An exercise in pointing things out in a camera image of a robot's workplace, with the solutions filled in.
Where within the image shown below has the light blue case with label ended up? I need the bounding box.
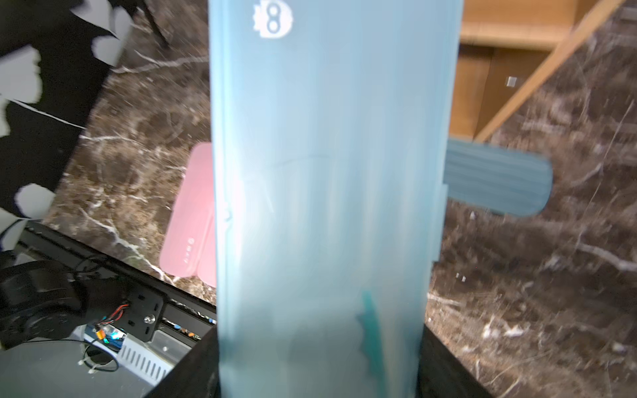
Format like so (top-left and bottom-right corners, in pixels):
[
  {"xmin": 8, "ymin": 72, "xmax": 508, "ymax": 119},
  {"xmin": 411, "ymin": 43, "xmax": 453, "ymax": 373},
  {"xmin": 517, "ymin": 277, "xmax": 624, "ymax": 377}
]
[{"xmin": 209, "ymin": 1, "xmax": 463, "ymax": 397}]

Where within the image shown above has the right pink pencil case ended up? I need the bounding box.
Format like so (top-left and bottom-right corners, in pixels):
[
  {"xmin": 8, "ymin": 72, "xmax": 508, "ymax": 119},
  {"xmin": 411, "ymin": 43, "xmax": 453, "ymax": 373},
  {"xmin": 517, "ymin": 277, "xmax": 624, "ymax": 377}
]
[{"xmin": 197, "ymin": 219, "xmax": 217, "ymax": 288}]

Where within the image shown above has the left pink pencil case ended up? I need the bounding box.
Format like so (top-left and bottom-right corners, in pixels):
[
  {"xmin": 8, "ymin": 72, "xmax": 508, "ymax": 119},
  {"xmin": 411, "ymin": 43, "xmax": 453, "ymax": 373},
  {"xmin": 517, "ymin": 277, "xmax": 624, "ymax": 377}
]
[{"xmin": 159, "ymin": 143, "xmax": 215, "ymax": 278}]

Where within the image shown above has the wooden three-tier shelf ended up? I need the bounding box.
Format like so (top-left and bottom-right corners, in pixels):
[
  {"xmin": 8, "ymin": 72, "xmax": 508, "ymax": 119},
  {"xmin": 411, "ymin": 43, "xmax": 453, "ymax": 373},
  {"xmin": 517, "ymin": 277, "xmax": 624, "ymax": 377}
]
[{"xmin": 449, "ymin": 0, "xmax": 623, "ymax": 143}]

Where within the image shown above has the pink pencil case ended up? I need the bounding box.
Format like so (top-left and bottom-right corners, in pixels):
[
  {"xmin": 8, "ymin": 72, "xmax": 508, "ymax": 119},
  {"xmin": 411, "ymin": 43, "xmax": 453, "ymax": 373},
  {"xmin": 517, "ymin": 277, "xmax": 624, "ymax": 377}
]
[
  {"xmin": 159, "ymin": 143, "xmax": 215, "ymax": 278},
  {"xmin": 197, "ymin": 219, "xmax": 217, "ymax": 288}
]

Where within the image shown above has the white perforated cable duct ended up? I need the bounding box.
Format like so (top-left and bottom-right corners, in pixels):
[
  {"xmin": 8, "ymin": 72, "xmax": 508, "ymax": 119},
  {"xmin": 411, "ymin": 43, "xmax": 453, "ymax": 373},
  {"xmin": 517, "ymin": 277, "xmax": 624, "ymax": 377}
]
[{"xmin": 76, "ymin": 326, "xmax": 191, "ymax": 386}]

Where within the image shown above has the small circuit board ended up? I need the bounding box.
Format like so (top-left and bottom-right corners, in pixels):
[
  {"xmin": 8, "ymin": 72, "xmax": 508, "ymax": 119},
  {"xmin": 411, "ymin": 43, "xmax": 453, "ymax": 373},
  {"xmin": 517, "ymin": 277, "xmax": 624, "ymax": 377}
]
[{"xmin": 85, "ymin": 324, "xmax": 127, "ymax": 353}]

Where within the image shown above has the light blue ribbed pencil case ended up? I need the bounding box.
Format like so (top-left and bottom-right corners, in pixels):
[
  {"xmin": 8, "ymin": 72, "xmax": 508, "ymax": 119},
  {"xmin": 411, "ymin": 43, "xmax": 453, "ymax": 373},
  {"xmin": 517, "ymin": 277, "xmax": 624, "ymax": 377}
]
[{"xmin": 444, "ymin": 139, "xmax": 553, "ymax": 217}]

